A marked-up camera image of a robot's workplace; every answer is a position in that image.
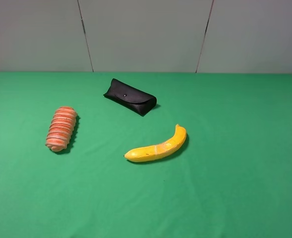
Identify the yellow toy banana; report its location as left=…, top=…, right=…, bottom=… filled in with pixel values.
left=124, top=124, right=187, bottom=163

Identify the orange ridged bread roll toy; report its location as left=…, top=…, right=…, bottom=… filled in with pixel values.
left=45, top=106, right=77, bottom=152

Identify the black glasses case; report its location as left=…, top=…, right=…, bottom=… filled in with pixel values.
left=103, top=78, right=157, bottom=116

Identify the green table cloth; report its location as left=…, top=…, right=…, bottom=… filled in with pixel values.
left=0, top=72, right=292, bottom=238

